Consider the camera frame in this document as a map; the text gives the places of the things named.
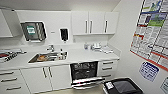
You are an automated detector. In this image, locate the stainless steel dishwasher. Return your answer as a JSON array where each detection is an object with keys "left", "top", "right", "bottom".
[{"left": 68, "top": 60, "right": 108, "bottom": 91}]

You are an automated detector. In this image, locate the dish soap bottle blue label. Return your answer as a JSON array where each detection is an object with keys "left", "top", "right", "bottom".
[{"left": 83, "top": 42, "right": 90, "bottom": 51}]

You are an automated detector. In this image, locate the stack of white plates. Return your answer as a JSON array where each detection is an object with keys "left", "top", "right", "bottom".
[{"left": 90, "top": 41, "right": 103, "bottom": 52}]

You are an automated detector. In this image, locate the white cup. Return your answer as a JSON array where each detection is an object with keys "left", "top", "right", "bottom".
[{"left": 59, "top": 51, "right": 66, "bottom": 61}]

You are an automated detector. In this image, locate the black soap dispenser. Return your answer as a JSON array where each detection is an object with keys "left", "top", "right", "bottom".
[{"left": 59, "top": 27, "right": 70, "bottom": 43}]

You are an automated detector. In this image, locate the chrome faucet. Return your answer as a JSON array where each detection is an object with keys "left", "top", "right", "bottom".
[{"left": 45, "top": 43, "right": 56, "bottom": 53}]

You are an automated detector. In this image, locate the bowl with orange remains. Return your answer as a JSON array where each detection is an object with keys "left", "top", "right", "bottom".
[{"left": 36, "top": 54, "right": 50, "bottom": 62}]

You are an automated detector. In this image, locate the steel sink basin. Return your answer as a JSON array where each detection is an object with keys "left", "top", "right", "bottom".
[{"left": 27, "top": 50, "right": 69, "bottom": 65}]

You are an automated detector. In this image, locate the steel paper towel dispenser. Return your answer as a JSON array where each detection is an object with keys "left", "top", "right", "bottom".
[{"left": 19, "top": 20, "right": 49, "bottom": 43}]

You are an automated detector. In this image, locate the grey bin black lid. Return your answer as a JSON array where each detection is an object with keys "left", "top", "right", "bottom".
[{"left": 101, "top": 76, "right": 145, "bottom": 94}]

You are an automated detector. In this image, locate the white base cabinet unit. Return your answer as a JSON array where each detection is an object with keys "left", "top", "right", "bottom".
[{"left": 0, "top": 49, "right": 121, "bottom": 94}]

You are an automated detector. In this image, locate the large colourful poster board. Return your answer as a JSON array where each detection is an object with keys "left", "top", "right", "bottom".
[{"left": 128, "top": 0, "right": 168, "bottom": 73}]

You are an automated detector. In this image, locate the black drying rack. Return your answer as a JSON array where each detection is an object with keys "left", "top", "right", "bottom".
[{"left": 0, "top": 48, "right": 28, "bottom": 63}]

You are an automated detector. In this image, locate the black cabinet handle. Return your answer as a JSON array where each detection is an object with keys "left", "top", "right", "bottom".
[
  {"left": 84, "top": 20, "right": 89, "bottom": 35},
  {"left": 88, "top": 20, "right": 94, "bottom": 35},
  {"left": 104, "top": 20, "right": 109, "bottom": 34}
]

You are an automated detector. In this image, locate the white wall cabinet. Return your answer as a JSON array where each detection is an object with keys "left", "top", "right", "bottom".
[
  {"left": 0, "top": 7, "right": 23, "bottom": 39},
  {"left": 70, "top": 10, "right": 121, "bottom": 37}
]

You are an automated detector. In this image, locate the small wall notice sheet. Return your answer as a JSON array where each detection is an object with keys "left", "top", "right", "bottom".
[
  {"left": 137, "top": 60, "right": 161, "bottom": 83},
  {"left": 159, "top": 76, "right": 168, "bottom": 94}
]

